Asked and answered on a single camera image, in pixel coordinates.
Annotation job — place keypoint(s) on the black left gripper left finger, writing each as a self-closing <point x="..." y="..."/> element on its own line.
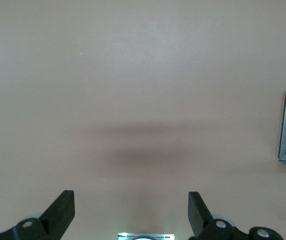
<point x="57" y="212"/>

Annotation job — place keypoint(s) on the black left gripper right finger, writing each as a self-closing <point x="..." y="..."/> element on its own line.
<point x="197" y="215"/>

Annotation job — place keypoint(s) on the large table cover mat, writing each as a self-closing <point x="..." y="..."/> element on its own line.
<point x="132" y="75"/>

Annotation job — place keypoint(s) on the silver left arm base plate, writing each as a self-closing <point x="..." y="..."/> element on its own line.
<point x="125" y="236"/>

